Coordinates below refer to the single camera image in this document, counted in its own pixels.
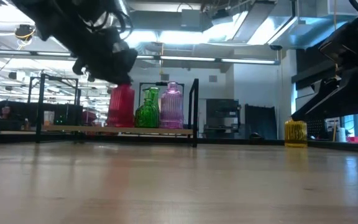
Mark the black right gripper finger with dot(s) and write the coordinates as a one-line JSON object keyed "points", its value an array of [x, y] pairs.
{"points": [[346, 96]]}

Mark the red glass vase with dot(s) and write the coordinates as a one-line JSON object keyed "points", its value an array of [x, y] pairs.
{"points": [[121, 105]]}

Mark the yellow ribbed glass vase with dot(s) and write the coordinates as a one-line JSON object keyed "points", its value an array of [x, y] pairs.
{"points": [[295, 133]]}

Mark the purple glass vase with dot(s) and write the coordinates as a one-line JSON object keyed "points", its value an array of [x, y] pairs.
{"points": [[172, 109]]}

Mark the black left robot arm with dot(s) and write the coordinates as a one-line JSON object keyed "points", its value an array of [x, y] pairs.
{"points": [[57, 15]]}

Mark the black ceiling spotlight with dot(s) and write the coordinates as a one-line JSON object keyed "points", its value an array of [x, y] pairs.
{"points": [[91, 78]]}

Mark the white paper roll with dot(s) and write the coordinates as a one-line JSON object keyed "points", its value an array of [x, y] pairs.
{"points": [[341, 135]]}

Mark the black pegboard crate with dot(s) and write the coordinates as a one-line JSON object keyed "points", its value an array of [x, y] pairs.
{"points": [[317, 129]]}

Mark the red flat box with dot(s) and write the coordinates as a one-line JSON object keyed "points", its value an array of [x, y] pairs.
{"points": [[357, 139]]}

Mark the dark red background object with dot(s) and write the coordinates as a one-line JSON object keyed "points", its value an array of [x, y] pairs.
{"points": [[89, 118]]}

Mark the black equipment rack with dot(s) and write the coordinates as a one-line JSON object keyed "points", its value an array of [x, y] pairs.
{"points": [[64, 112]]}

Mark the white and orange box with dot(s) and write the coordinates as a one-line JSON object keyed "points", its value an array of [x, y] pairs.
{"points": [[49, 117]]}

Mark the dark fabric panel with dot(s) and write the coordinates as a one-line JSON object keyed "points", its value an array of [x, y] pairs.
{"points": [[261, 123]]}

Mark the black round ceiling device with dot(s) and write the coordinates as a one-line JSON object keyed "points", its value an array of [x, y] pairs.
{"points": [[24, 31]]}

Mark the long fluorescent light strip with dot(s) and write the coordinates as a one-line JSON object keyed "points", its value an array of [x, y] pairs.
{"points": [[247, 61]]}

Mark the person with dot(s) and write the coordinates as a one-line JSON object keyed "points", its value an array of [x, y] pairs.
{"points": [[6, 112]]}

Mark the black cabinet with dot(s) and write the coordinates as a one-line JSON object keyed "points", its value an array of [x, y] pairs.
{"points": [[222, 118]]}

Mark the silver rectangular air duct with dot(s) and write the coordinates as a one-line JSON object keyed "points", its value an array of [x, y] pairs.
{"points": [[300, 37]]}

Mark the wooden shelf with black frame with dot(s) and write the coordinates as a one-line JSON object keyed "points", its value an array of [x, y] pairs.
{"points": [[73, 128]]}

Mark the black ceiling camera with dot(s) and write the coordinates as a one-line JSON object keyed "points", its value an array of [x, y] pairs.
{"points": [[275, 47]]}

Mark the grey wall vent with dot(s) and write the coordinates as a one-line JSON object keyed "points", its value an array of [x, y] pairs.
{"points": [[213, 78]]}

